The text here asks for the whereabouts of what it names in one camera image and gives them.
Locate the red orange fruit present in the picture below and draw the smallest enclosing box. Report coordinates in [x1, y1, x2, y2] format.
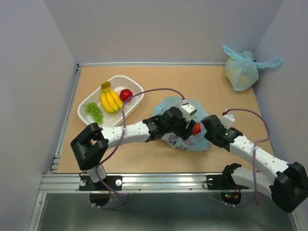
[193, 123, 201, 136]

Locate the blue cartoon-print plastic bag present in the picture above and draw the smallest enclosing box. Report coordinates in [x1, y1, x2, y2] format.
[152, 96, 211, 152]

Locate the red apple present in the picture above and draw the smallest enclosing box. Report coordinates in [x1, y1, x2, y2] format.
[119, 89, 133, 102]

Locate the yellow banana bunch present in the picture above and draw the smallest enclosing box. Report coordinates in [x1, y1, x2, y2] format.
[101, 81, 123, 114]

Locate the green grape bunch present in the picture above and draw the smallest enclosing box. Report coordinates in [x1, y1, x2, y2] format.
[83, 102, 103, 125]

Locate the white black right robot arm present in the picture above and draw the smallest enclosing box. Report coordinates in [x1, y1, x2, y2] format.
[201, 115, 308, 213]

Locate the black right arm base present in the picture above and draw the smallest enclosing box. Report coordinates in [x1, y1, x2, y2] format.
[202, 163, 248, 190]

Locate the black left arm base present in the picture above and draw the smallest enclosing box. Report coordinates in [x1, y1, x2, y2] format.
[79, 175, 123, 192]

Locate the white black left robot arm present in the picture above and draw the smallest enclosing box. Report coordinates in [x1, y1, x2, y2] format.
[70, 103, 197, 190]

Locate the blue tied plastic bag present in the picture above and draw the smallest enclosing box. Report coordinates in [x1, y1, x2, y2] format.
[222, 45, 283, 91]

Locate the white perforated plastic basket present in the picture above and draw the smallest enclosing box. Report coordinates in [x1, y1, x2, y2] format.
[77, 75, 143, 127]

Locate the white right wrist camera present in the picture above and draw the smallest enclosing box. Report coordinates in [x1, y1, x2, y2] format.
[220, 110, 236, 129]

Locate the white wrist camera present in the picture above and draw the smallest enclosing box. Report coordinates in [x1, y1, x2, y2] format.
[180, 100, 197, 120]
[220, 110, 236, 129]

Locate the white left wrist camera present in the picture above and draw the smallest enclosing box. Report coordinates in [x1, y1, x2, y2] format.
[180, 100, 197, 120]

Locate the aluminium front rail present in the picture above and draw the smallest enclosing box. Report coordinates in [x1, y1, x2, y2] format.
[38, 173, 220, 194]

